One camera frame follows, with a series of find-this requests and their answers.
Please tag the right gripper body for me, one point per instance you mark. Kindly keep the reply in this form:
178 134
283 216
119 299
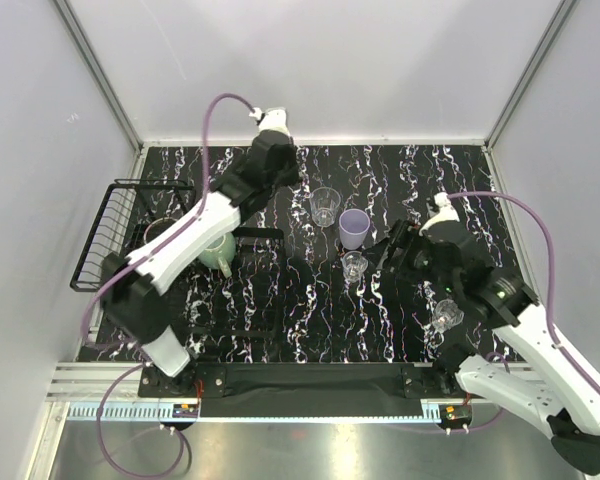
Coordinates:
421 264

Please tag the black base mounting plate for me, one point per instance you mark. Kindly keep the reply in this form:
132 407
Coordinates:
304 391

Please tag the black wire dish rack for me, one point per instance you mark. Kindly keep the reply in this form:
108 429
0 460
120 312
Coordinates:
201 302

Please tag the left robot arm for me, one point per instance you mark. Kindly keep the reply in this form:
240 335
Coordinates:
133 286

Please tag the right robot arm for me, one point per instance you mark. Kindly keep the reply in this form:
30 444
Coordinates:
566 409

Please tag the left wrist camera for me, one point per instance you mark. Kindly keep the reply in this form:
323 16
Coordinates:
272 119

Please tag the small clear glass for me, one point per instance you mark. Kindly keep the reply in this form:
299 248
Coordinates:
446 315
354 266

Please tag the grey cable duct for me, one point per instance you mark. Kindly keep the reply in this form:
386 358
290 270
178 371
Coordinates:
169 412

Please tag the lilac plastic cup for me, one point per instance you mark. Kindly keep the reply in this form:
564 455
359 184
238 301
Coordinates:
353 228

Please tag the green glazed ceramic mug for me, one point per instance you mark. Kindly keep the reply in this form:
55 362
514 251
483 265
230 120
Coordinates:
219 255

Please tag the black mug red inside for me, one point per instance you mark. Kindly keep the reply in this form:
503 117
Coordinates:
156 228

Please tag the tall clear glass tumbler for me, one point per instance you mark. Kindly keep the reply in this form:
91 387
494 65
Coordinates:
324 205

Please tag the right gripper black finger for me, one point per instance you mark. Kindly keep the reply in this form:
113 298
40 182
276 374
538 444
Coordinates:
403 232
387 255

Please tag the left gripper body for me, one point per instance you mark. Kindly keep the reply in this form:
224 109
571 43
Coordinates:
288 175

